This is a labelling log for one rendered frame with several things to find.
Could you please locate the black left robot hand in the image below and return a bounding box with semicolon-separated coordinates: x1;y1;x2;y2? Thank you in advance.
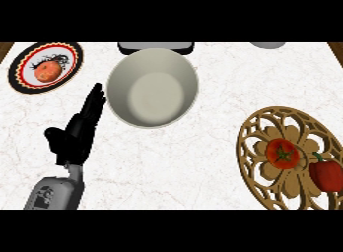
43;82;110;166

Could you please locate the pale grey bowl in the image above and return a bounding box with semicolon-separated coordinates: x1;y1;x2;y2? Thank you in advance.
107;47;201;129

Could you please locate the red bell pepper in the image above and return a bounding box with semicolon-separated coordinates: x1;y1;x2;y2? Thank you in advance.
307;151;343;194

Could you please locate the grey and black appliance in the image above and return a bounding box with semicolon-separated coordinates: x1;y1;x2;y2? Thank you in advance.
117;42;197;56

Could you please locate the grey rounded object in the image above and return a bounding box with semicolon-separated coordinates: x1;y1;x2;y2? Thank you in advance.
249;42;289;50

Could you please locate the orange fruit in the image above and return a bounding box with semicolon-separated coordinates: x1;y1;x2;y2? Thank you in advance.
34;60;64;84

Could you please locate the round wooden carved placemat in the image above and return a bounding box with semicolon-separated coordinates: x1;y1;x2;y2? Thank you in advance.
234;105;343;211

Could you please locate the red tomato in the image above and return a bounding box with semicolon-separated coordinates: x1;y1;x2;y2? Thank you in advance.
265;138;302;170

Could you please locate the round patterned plate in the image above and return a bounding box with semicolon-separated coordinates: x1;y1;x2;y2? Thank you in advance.
8;42;86;95

